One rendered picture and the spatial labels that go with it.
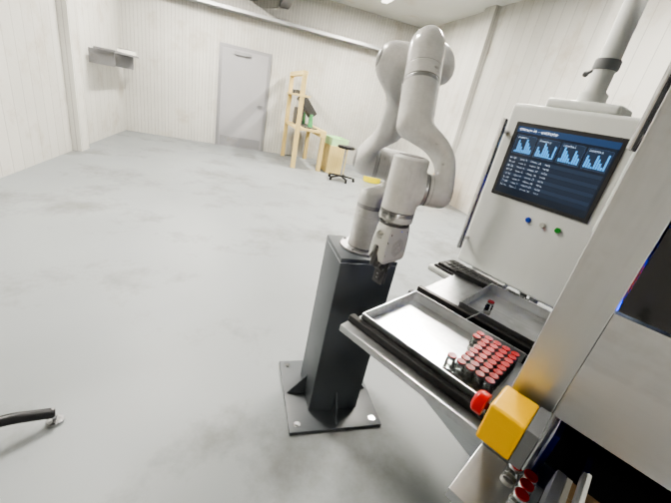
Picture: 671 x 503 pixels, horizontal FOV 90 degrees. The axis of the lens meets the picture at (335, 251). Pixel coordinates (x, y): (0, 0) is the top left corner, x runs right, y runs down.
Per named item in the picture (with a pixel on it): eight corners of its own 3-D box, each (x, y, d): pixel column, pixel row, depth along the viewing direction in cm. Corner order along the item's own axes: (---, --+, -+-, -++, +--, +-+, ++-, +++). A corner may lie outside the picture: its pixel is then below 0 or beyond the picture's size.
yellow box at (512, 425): (533, 444, 55) (553, 413, 52) (519, 471, 50) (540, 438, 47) (488, 412, 59) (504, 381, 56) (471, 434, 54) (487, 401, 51)
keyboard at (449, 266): (530, 305, 138) (533, 300, 137) (514, 312, 130) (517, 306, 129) (450, 261, 166) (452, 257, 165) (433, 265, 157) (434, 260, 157)
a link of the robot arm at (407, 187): (414, 209, 87) (379, 202, 86) (429, 157, 81) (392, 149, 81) (420, 219, 79) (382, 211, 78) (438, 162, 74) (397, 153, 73)
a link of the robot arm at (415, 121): (458, 102, 88) (441, 214, 85) (398, 90, 87) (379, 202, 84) (474, 81, 79) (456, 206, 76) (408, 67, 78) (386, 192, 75)
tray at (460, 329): (520, 363, 87) (525, 353, 86) (478, 412, 69) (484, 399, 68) (412, 299, 108) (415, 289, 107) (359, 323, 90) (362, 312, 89)
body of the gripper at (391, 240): (395, 225, 78) (383, 267, 82) (418, 221, 85) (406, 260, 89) (370, 214, 82) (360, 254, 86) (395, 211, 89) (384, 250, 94)
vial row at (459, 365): (488, 352, 89) (494, 338, 87) (456, 380, 77) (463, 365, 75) (480, 347, 90) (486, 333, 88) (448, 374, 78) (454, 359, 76)
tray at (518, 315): (593, 343, 104) (599, 334, 103) (575, 378, 86) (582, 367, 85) (488, 290, 125) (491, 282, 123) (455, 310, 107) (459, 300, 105)
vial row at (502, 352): (505, 362, 86) (512, 348, 84) (475, 394, 74) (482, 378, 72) (496, 357, 87) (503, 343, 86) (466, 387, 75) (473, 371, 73)
